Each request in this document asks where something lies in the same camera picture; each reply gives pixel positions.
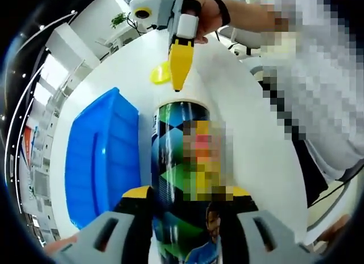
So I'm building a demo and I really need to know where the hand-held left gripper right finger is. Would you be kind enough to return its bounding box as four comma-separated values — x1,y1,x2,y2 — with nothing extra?
224,187,312,264

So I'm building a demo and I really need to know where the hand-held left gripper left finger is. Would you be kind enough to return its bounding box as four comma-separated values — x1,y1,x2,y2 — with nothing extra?
55,185,156,264

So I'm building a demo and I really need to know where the yellow plastic container lid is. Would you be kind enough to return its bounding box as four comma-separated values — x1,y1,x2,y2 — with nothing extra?
150,61,173,85

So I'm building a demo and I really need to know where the blue plastic box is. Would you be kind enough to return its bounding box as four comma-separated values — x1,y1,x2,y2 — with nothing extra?
64,86,142,230

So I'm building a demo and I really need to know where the green printed chip container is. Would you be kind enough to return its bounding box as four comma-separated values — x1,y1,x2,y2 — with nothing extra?
150,100,230,264

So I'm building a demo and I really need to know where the person's left hand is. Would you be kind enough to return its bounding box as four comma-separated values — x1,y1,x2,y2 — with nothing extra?
43,234,79,255

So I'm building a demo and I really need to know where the person's right hand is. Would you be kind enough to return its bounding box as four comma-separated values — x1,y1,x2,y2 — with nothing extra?
181,0,231,44

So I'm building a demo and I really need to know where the green potted plant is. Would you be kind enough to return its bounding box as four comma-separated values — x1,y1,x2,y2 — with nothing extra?
110,12,128,29

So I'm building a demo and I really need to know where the white table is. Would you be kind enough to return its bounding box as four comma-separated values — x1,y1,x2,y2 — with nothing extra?
48,29,312,248

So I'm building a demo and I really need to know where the white office chair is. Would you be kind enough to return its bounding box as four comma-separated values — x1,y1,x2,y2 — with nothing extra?
220,26,264,57

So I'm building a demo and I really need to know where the person's dark clothing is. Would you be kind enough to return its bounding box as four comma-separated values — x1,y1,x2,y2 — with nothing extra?
292,138,330,209

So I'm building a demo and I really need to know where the white pillar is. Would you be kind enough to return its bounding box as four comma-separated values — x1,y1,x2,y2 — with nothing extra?
44,21,101,75

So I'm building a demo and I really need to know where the row of white cabinets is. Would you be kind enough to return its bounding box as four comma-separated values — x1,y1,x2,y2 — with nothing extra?
16,84,62,245

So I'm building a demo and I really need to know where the person's white shirt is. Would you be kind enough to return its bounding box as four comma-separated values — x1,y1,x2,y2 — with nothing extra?
304,137,364,182

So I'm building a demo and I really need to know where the black cable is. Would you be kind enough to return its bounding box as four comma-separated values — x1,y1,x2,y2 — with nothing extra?
308,163,364,208

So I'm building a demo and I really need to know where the orange and blue wall banner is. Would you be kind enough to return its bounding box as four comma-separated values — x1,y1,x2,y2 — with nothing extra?
22,125,40,168

